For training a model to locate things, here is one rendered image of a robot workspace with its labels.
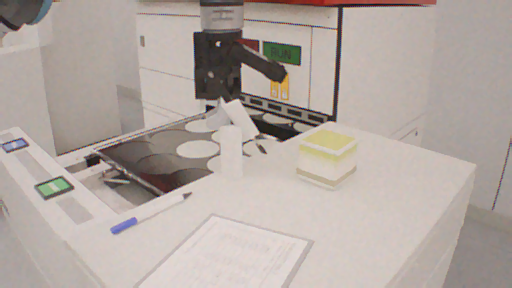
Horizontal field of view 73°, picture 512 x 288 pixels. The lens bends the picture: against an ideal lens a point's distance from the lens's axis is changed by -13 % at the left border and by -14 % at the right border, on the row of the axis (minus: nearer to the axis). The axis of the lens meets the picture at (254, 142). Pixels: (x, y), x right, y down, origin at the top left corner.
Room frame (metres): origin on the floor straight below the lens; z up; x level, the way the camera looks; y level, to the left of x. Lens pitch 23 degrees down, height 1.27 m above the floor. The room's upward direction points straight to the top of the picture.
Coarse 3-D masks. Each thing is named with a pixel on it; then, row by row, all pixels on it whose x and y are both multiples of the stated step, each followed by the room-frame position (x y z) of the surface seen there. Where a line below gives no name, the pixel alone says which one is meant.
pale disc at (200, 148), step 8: (184, 144) 0.86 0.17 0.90; (192, 144) 0.86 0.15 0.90; (200, 144) 0.86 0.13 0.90; (208, 144) 0.86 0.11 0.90; (216, 144) 0.86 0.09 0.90; (184, 152) 0.82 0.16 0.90; (192, 152) 0.82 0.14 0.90; (200, 152) 0.82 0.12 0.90; (208, 152) 0.82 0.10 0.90; (216, 152) 0.82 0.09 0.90
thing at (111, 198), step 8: (104, 184) 0.70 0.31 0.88; (96, 192) 0.66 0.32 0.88; (104, 192) 0.66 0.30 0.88; (112, 192) 0.66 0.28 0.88; (104, 200) 0.63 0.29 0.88; (112, 200) 0.63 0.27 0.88; (120, 200) 0.64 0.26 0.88; (112, 208) 0.61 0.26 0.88; (120, 208) 0.61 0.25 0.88; (128, 208) 0.61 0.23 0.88
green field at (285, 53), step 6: (264, 42) 0.98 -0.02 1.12; (264, 48) 0.98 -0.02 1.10; (270, 48) 0.97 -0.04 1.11; (276, 48) 0.96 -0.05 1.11; (282, 48) 0.95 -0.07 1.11; (288, 48) 0.93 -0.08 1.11; (294, 48) 0.92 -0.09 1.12; (264, 54) 0.98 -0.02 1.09; (270, 54) 0.97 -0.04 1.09; (276, 54) 0.96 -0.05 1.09; (282, 54) 0.95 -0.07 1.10; (288, 54) 0.93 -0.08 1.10; (294, 54) 0.92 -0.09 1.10; (282, 60) 0.95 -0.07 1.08; (288, 60) 0.93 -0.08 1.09; (294, 60) 0.92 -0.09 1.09
